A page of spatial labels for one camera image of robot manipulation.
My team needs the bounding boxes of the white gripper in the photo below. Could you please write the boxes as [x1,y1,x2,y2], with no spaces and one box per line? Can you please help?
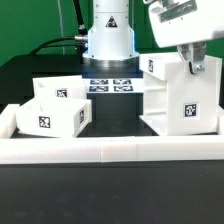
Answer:
[143,0,224,74]

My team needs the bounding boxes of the white drawer cabinet box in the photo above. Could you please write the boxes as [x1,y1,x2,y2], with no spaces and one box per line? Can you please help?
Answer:
[139,52,222,136]

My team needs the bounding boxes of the white front drawer tray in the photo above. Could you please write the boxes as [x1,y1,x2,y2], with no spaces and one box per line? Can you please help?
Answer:
[16,98,92,137]

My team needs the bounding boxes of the white drawer tray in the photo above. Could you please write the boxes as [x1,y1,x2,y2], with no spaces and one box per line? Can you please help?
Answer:
[16,98,92,137]
[33,75,87,99]

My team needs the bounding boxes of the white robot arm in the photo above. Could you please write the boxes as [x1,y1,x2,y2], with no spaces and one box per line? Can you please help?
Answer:
[84,0,224,74]

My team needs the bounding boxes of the white rear drawer tray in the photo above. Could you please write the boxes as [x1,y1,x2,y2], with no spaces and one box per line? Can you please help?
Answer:
[33,75,87,99]

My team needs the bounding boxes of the paper sheet with markers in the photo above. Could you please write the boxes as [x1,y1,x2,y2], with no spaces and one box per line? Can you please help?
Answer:
[84,78,143,94]

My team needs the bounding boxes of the white U-shaped boundary frame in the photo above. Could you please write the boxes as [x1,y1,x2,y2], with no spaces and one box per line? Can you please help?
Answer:
[0,104,224,164]

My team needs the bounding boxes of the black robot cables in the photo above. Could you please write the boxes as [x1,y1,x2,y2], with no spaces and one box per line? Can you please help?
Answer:
[29,0,89,56]

